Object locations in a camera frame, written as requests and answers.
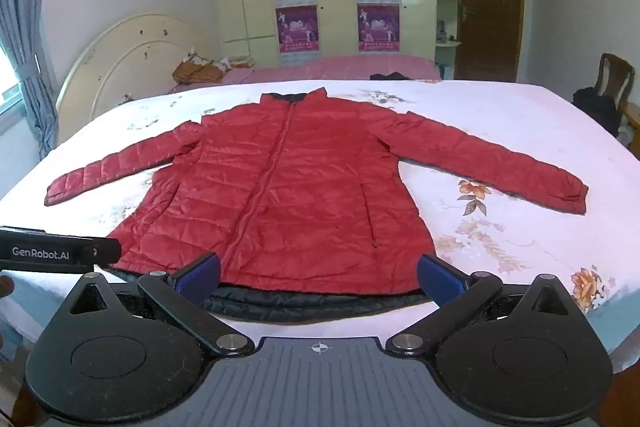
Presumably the floral white bed sheet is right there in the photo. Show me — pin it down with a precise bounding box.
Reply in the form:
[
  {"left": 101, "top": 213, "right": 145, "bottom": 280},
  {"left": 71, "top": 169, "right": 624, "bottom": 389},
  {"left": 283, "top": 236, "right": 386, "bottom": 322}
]
[{"left": 0, "top": 79, "right": 640, "bottom": 373}]

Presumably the red down jacket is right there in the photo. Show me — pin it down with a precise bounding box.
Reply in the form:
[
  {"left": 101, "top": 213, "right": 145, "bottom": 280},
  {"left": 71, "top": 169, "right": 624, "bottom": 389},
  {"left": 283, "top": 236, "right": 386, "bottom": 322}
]
[{"left": 45, "top": 88, "right": 589, "bottom": 324}]

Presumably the orange brown folded cloth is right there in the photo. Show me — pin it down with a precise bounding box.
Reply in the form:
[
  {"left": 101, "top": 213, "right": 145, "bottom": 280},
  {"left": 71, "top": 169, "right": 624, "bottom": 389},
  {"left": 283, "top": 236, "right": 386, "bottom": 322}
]
[{"left": 171, "top": 52, "right": 256, "bottom": 84}]

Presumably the cream bed headboard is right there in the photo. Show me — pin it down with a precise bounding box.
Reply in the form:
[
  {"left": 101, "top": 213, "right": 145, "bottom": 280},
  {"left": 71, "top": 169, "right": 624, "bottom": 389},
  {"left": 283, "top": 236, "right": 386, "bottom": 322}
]
[{"left": 55, "top": 12, "right": 223, "bottom": 125}]

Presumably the brown wooden door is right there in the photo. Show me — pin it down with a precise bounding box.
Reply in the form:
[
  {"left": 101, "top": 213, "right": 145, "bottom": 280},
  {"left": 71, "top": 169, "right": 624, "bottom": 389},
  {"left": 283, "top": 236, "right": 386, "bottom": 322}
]
[{"left": 455, "top": 0, "right": 526, "bottom": 82}]

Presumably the pink bed cover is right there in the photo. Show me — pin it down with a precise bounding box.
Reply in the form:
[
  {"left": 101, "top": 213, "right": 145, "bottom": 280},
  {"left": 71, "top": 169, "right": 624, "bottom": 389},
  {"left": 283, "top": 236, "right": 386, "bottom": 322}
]
[{"left": 170, "top": 54, "right": 443, "bottom": 95}]

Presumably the window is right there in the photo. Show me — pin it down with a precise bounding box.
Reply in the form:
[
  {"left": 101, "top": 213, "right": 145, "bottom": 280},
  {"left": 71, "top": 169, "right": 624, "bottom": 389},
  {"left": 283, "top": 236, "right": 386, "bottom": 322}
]
[{"left": 0, "top": 47, "right": 26, "bottom": 118}]

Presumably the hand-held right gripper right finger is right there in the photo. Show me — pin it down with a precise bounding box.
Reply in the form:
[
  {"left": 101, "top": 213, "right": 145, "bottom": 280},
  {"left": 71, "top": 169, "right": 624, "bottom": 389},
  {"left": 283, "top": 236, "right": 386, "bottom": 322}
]
[{"left": 386, "top": 253, "right": 577, "bottom": 356}]

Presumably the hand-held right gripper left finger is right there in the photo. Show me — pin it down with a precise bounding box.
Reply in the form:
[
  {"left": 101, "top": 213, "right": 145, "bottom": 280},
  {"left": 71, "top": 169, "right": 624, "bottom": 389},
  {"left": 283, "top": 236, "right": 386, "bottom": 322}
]
[{"left": 69, "top": 252, "right": 256, "bottom": 358}]

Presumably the black bag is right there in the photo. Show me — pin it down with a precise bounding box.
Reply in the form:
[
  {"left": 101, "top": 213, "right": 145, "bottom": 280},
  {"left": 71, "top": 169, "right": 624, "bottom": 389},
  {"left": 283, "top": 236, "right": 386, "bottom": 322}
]
[{"left": 572, "top": 87, "right": 621, "bottom": 138}]

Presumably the blue grey curtain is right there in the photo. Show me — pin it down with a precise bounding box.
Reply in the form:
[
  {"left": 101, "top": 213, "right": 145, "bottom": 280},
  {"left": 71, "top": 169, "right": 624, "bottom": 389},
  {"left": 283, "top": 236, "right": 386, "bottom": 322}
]
[{"left": 0, "top": 0, "right": 58, "bottom": 160}]

